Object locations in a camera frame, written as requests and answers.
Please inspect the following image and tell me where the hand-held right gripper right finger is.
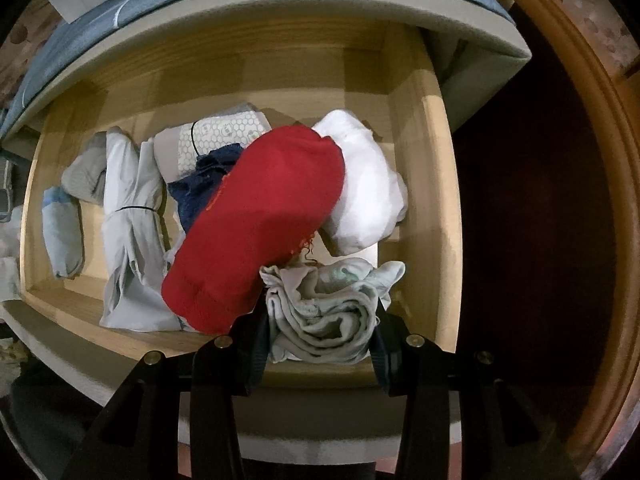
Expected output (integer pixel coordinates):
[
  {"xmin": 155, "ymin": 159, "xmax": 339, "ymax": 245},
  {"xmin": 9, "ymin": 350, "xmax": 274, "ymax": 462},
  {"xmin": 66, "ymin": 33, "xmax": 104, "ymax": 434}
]
[{"xmin": 371, "ymin": 297, "xmax": 583, "ymax": 480}]

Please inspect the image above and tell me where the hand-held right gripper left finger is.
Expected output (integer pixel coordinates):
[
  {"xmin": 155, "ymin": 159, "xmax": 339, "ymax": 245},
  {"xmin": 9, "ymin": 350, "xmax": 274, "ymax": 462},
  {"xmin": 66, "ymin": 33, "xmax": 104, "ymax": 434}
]
[{"xmin": 60, "ymin": 292, "xmax": 273, "ymax": 480}]

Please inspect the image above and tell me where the pale green cloth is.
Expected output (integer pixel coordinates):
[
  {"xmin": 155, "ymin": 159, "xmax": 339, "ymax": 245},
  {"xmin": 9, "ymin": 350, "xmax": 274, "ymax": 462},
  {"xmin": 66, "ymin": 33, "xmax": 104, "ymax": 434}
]
[{"xmin": 259, "ymin": 257, "xmax": 407, "ymax": 366}]

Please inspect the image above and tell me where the red knitted sock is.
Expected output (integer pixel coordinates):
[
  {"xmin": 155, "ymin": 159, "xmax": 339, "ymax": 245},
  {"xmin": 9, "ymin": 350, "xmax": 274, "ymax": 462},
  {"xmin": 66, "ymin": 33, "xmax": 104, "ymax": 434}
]
[{"xmin": 161, "ymin": 125, "xmax": 347, "ymax": 336}]

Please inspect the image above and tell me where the navy blue underwear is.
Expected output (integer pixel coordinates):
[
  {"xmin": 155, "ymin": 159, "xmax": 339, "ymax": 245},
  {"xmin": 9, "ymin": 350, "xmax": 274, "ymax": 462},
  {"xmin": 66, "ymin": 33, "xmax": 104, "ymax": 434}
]
[{"xmin": 167, "ymin": 142, "xmax": 246, "ymax": 236}]

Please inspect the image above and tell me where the white ribbed underwear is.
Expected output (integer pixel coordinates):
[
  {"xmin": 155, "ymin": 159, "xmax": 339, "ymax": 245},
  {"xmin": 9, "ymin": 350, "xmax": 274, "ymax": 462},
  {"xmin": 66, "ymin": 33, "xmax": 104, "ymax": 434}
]
[{"xmin": 312, "ymin": 109, "xmax": 408, "ymax": 257}]

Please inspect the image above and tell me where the hexagon print underwear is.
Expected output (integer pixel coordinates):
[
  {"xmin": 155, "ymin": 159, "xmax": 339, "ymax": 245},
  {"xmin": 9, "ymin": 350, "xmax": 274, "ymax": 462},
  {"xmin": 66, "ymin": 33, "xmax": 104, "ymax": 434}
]
[{"xmin": 152, "ymin": 102, "xmax": 273, "ymax": 183}]

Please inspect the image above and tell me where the grey sock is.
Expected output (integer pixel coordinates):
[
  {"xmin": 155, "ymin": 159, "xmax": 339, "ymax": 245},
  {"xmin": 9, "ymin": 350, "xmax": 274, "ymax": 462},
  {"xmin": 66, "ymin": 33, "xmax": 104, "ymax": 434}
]
[{"xmin": 61, "ymin": 135, "xmax": 108, "ymax": 206}]

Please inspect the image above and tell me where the wooden drawer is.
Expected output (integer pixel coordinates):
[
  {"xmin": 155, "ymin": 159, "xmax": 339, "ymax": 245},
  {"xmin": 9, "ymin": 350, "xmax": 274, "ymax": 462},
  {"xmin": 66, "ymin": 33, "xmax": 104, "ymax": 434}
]
[{"xmin": 0, "ymin": 17, "xmax": 463, "ymax": 463}]

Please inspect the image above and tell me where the light blue rolled underwear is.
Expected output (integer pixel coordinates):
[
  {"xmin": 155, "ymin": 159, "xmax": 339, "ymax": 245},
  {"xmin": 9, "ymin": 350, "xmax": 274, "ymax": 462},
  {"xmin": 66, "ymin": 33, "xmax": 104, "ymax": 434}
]
[{"xmin": 41, "ymin": 186, "xmax": 85, "ymax": 279}]

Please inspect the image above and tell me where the pale grey banded rolled garment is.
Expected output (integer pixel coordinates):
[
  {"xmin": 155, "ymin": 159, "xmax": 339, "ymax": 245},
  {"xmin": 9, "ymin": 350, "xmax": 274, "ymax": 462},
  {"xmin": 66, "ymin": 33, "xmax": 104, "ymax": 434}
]
[{"xmin": 100, "ymin": 127, "xmax": 183, "ymax": 333}]

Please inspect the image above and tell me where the grey upholstered bed frame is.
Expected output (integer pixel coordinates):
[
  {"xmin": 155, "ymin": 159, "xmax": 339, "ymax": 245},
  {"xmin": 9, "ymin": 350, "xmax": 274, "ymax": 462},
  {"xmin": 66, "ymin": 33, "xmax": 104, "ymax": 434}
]
[{"xmin": 0, "ymin": 0, "xmax": 532, "ymax": 141}]

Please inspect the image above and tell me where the curved wooden frame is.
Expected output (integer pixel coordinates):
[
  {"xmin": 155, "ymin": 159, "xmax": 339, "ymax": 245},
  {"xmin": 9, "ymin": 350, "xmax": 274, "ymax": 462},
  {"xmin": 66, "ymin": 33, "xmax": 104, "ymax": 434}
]
[{"xmin": 487, "ymin": 0, "xmax": 640, "ymax": 480}]

